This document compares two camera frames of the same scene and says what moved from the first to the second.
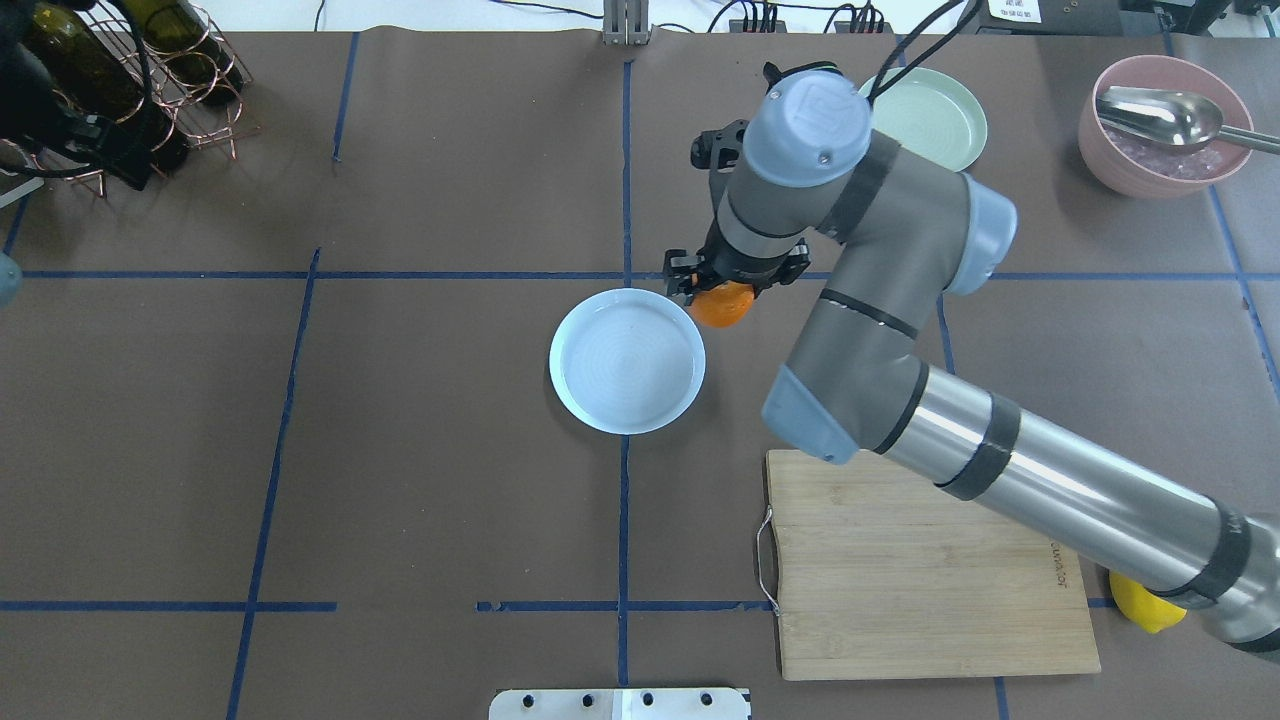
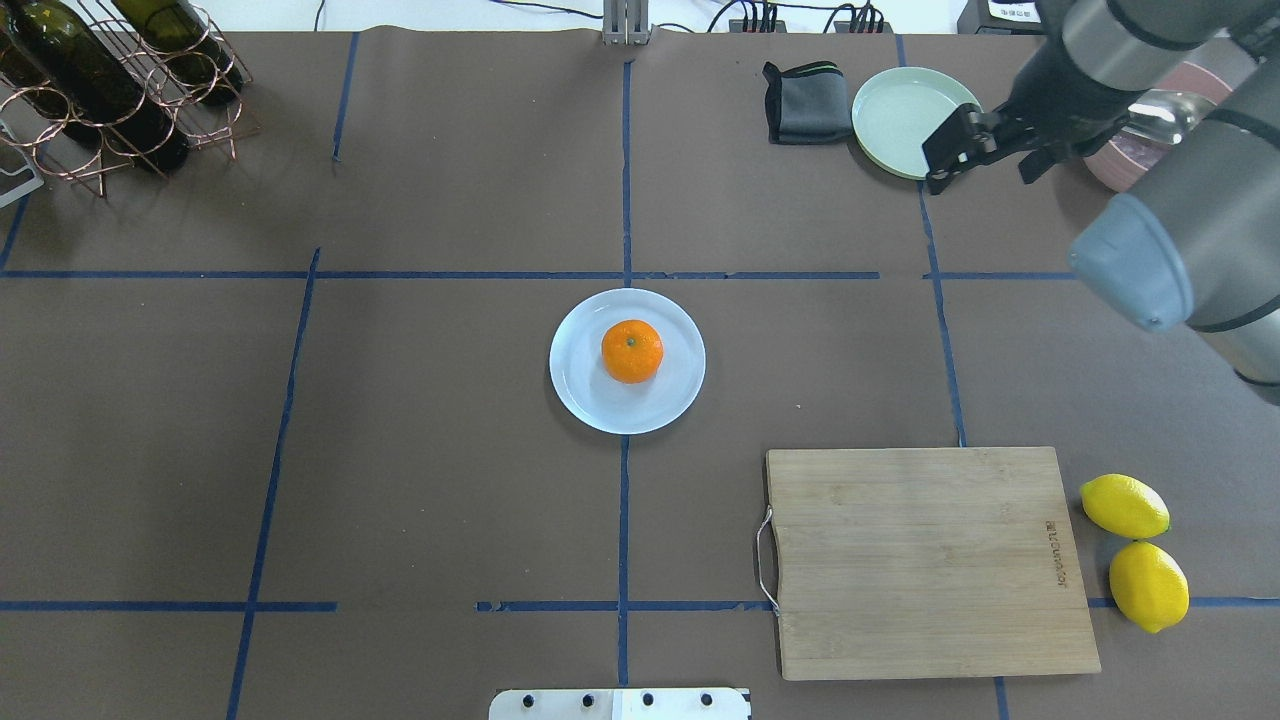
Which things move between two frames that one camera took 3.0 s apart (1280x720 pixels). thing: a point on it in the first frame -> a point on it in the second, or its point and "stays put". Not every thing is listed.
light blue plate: [627, 361] stays put
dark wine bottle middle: [175, 34] stays put
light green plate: [933, 114] stays put
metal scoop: [1172, 118] stays put
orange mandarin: [723, 305] -> [632, 351]
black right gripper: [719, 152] -> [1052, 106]
